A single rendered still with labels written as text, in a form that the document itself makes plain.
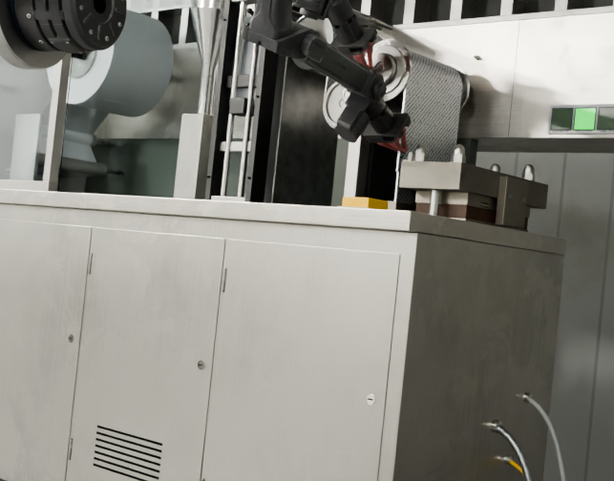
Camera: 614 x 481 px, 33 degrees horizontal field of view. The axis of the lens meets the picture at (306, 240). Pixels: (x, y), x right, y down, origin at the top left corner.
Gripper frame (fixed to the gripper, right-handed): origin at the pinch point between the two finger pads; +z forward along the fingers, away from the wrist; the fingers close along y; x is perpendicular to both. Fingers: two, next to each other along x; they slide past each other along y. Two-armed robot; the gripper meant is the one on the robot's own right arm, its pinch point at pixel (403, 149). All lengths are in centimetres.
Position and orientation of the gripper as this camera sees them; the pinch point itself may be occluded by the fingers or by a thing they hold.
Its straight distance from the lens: 246.6
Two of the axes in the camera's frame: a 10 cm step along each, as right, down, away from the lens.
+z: 5.1, 5.7, 6.4
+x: 4.1, -8.2, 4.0
